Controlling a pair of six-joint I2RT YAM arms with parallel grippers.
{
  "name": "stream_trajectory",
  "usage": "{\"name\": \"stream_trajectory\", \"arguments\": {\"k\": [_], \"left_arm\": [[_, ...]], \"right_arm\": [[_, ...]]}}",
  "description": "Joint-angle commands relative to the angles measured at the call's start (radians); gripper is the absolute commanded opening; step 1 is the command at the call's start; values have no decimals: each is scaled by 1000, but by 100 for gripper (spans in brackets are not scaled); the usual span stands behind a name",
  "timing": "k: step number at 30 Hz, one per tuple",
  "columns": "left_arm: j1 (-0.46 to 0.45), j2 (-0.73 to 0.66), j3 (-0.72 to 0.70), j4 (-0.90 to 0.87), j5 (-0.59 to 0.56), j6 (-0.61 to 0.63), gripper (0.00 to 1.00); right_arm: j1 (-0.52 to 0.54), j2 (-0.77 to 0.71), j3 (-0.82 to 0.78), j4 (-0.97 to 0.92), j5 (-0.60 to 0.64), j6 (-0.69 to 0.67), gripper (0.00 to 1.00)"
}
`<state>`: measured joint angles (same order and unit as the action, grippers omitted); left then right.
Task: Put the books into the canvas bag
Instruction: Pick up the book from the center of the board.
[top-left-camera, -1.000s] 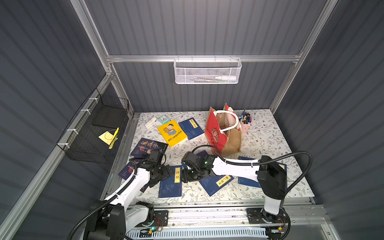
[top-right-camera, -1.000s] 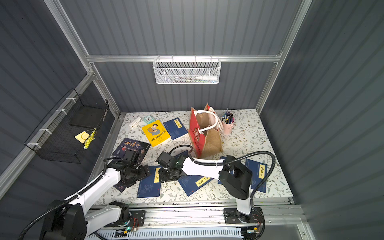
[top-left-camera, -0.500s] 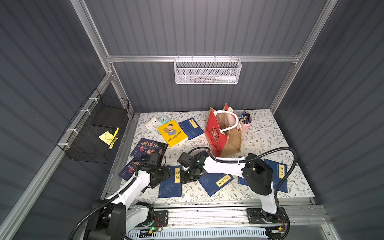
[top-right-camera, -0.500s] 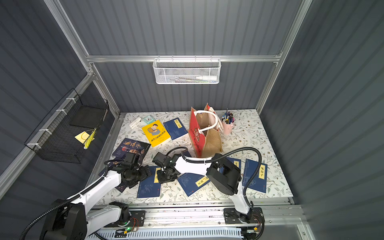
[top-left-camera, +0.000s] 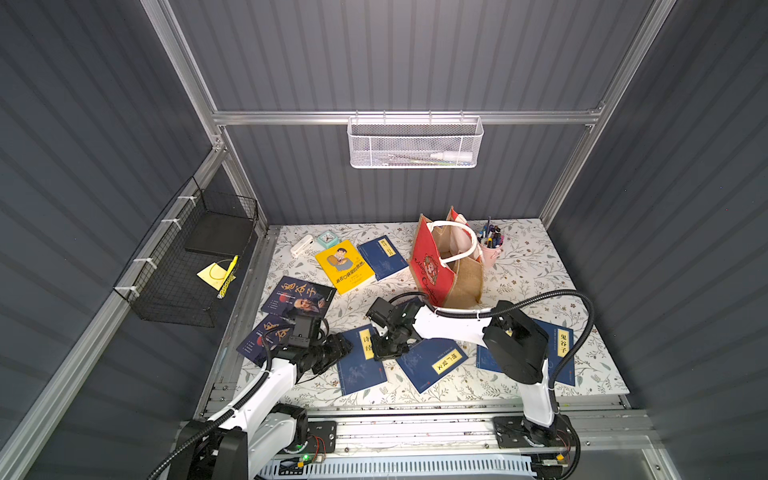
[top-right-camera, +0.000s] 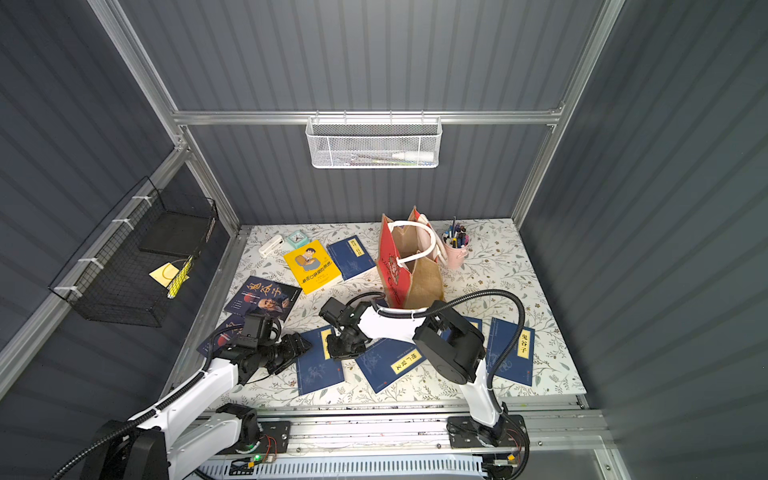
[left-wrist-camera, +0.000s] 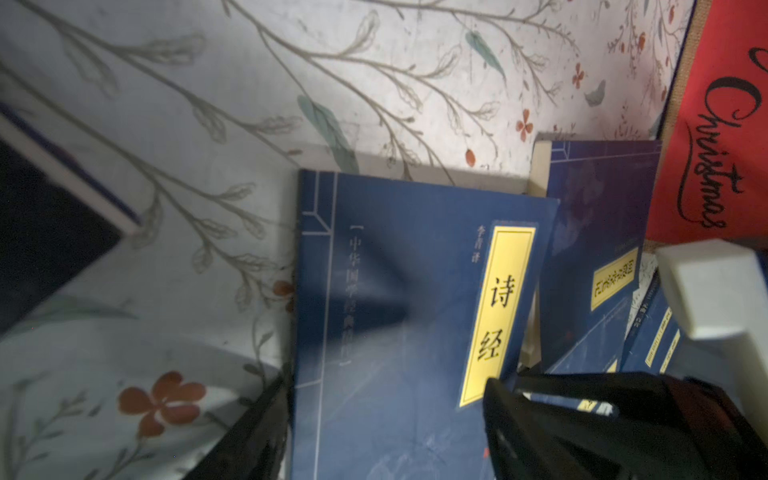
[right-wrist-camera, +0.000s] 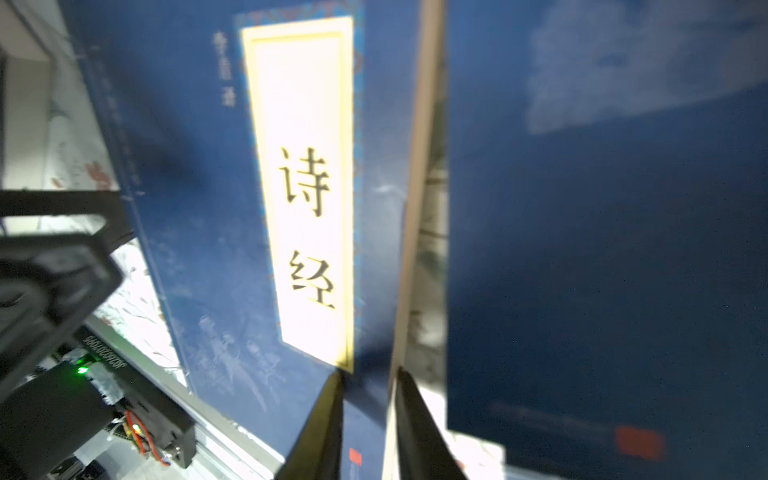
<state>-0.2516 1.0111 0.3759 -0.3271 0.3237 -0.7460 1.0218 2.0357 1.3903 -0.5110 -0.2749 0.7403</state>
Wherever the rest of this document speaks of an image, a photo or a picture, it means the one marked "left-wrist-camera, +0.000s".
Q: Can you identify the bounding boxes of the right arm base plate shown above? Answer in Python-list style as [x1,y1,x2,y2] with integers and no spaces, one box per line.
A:
[514,373,767,479]

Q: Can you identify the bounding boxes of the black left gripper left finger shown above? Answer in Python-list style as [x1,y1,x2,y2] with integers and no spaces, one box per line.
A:
[183,378,290,480]

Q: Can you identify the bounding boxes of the dark portrait book lower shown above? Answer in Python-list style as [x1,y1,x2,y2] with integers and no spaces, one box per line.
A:
[1,105,141,335]

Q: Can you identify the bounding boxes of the blue book Zengguang Xianwen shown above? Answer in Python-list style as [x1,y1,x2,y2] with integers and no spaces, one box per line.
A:
[619,271,682,375]

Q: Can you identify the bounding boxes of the burlap canvas bag red panel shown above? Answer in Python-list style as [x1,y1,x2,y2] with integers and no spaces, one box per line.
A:
[647,1,767,244]

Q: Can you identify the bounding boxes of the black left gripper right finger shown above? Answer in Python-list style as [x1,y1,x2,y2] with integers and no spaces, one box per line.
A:
[482,378,606,479]

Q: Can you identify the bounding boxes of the blue book Yuewei notes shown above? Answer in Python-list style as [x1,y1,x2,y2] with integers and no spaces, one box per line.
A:
[529,140,662,374]

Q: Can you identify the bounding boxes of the floral table mat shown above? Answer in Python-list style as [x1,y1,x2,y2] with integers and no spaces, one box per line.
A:
[1,1,694,479]

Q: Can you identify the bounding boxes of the blue book Shijing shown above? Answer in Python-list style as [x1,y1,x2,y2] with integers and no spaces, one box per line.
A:
[290,170,559,479]

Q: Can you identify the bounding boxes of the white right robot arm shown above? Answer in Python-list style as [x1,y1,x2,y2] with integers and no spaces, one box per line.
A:
[655,239,767,441]

